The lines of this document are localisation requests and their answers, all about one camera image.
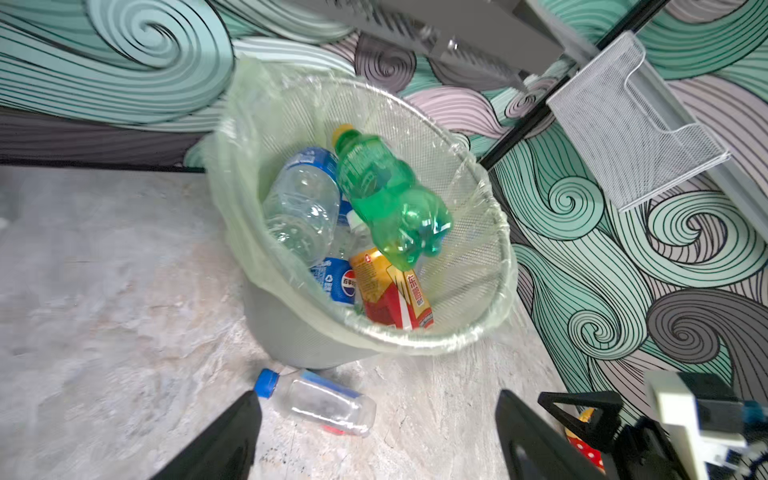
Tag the red yellow label bottle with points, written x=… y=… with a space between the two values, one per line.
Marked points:
x=390 y=296

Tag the yellow plush toy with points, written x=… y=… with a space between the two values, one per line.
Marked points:
x=592 y=454

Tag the mesh bin with green liner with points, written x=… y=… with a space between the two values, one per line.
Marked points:
x=273 y=111

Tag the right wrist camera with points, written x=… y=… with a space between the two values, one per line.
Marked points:
x=712 y=433

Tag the clear acrylic wall holder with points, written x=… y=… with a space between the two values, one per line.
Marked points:
x=635 y=136

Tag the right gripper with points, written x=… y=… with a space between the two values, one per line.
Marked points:
x=648 y=450

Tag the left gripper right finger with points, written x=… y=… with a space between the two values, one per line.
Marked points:
x=531 y=447

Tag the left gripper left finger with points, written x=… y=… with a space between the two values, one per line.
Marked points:
x=225 y=449

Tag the pepsi label clear bottle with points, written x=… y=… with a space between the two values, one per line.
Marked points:
x=334 y=273

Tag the clear bottle blue cap slanted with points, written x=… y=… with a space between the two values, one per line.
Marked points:
x=307 y=396

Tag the large clear bottle white cap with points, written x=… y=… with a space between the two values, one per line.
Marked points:
x=302 y=207

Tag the green sprite bottle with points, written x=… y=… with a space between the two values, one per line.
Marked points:
x=406 y=219

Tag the black wall shelf tray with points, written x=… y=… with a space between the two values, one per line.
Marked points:
x=499 y=40

